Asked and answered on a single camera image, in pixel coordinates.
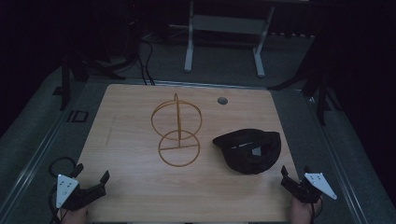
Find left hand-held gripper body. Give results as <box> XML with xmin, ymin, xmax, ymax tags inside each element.
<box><xmin>55</xmin><ymin>174</ymin><xmax>107</xmax><ymax>212</ymax></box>

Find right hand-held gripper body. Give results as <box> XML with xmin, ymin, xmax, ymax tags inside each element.
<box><xmin>280</xmin><ymin>173</ymin><xmax>338</xmax><ymax>204</ymax></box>

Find black baseball cap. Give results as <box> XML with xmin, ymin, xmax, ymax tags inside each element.
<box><xmin>212</xmin><ymin>128</ymin><xmax>282</xmax><ymax>175</ymax></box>

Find gold wire hat stand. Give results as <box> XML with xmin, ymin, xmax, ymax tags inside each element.
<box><xmin>150</xmin><ymin>92</ymin><xmax>204</xmax><ymax>168</ymax></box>

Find person's left hand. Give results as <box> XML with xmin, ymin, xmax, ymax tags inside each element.
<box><xmin>57</xmin><ymin>204</ymin><xmax>90</xmax><ymax>224</ymax></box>

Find person's right hand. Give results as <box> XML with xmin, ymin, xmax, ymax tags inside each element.
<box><xmin>290</xmin><ymin>197</ymin><xmax>323</xmax><ymax>224</ymax></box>

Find black metal stand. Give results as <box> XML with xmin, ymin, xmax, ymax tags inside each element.
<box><xmin>267</xmin><ymin>34</ymin><xmax>344</xmax><ymax>127</ymax></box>
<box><xmin>51</xmin><ymin>52</ymin><xmax>127</xmax><ymax>112</ymax></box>

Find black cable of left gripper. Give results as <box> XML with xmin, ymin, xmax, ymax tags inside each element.
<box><xmin>48</xmin><ymin>156</ymin><xmax>78</xmax><ymax>224</ymax></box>

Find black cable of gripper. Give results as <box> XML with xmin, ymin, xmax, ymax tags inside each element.
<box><xmin>309</xmin><ymin>199</ymin><xmax>324</xmax><ymax>224</ymax></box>
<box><xmin>48</xmin><ymin>156</ymin><xmax>78</xmax><ymax>224</ymax></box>

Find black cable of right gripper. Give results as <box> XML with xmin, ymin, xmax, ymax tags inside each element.
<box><xmin>309</xmin><ymin>199</ymin><xmax>324</xmax><ymax>224</ymax></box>

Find black floor cables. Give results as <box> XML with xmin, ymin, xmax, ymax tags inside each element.
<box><xmin>135</xmin><ymin>36</ymin><xmax>157</xmax><ymax>87</ymax></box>

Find white metal desk frame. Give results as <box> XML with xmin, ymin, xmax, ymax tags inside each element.
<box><xmin>183</xmin><ymin>0</ymin><xmax>276</xmax><ymax>79</ymax></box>

